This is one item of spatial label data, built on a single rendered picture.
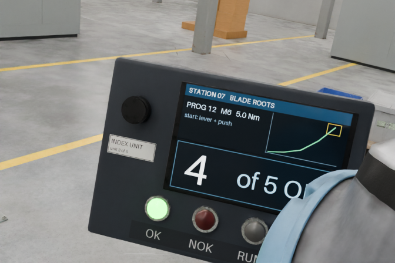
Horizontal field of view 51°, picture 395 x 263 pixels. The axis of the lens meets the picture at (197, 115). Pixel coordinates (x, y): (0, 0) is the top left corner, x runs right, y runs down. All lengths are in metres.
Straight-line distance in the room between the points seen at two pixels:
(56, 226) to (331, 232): 2.17
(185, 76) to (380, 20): 7.84
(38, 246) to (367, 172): 2.07
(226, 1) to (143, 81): 8.42
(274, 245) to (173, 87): 0.24
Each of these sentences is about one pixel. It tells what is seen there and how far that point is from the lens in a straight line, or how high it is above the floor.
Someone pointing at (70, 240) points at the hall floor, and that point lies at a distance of 2.24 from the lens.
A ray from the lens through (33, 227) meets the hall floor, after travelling 2.34.
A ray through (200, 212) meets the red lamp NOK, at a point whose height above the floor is 1.12.
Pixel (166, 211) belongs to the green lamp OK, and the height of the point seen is 1.12.
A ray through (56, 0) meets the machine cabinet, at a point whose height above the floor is 0.57.
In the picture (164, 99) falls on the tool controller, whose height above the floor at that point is 1.22.
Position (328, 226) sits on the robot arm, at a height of 1.25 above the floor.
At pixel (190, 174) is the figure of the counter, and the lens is 0.42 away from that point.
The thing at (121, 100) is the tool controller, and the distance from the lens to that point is 0.43.
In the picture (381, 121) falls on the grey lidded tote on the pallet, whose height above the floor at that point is 0.34.
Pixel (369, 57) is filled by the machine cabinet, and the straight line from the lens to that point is 8.29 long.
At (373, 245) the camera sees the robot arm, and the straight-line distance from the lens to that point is 0.18.
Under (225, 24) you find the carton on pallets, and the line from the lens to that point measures 8.81.
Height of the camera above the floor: 1.35
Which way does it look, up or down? 20 degrees down
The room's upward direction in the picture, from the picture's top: 8 degrees clockwise
